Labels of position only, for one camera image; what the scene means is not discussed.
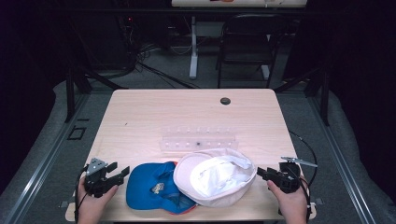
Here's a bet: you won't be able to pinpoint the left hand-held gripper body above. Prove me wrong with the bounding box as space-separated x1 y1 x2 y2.
83 157 120 199

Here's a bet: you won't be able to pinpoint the black folding chair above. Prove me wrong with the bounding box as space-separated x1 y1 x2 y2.
216 13 283 90

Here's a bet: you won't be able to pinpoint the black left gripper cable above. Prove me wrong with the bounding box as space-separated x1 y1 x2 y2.
74 165 90 224

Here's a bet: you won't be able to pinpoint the black metal stand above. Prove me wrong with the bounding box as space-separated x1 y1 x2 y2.
273 64 332 127
63 60 129 124

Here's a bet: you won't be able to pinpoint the black floor cables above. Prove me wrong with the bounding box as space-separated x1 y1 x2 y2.
135 43 201 90

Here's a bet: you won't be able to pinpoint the clear acrylic rack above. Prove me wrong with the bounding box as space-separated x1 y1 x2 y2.
159 125 240 154

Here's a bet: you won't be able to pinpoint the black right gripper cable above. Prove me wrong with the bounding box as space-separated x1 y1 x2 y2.
289 130 318 222

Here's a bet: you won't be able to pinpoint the person's right hand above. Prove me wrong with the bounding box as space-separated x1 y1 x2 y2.
266 177 309 224

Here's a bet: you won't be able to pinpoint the blue baseball cap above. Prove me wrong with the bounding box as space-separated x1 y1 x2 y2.
125 161 198 216

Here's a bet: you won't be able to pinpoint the aluminium floor rail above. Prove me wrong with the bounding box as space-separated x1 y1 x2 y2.
305 95 378 224
0 92 92 224

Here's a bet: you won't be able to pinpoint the white desk leg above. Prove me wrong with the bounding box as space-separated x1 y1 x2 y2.
189 15 200 80

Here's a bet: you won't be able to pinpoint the person's left hand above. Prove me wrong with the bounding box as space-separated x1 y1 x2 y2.
77 176 120 224

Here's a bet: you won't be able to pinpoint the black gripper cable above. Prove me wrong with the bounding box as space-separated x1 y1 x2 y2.
74 165 90 224
289 130 318 222

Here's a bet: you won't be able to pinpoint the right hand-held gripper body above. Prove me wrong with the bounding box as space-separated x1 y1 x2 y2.
273 156 318 194

